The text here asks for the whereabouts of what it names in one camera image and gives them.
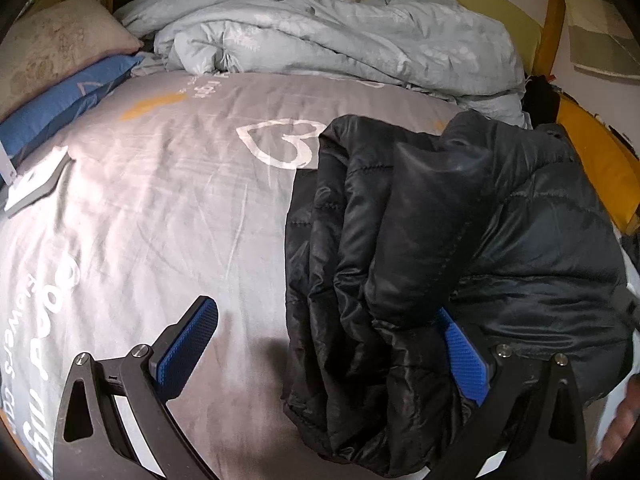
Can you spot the black puffer jacket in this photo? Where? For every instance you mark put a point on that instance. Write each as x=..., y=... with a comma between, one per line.
x=425, y=260

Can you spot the white desk lamp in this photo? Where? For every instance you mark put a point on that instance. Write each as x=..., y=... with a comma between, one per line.
x=35, y=180

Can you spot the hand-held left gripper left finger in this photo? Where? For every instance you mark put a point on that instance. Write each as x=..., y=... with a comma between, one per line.
x=185, y=350

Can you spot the checked hanging curtain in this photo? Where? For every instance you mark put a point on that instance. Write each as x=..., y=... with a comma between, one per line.
x=602, y=45

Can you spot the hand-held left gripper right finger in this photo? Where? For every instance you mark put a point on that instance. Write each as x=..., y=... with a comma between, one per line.
x=470, y=360

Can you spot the blue pillow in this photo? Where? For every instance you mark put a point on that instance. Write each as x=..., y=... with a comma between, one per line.
x=65, y=105

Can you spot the black cloth bundle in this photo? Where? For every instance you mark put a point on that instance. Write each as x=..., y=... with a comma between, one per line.
x=541, y=102

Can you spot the person's right hand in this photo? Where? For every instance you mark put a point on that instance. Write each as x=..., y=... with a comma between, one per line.
x=620, y=425

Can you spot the beige patterned pillow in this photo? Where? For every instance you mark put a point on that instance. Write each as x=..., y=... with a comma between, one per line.
x=55, y=55

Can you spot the light grey duvet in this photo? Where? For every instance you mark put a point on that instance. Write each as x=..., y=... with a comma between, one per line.
x=340, y=35

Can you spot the grey printed bed sheet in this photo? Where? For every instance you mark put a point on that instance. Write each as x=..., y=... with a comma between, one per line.
x=165, y=200

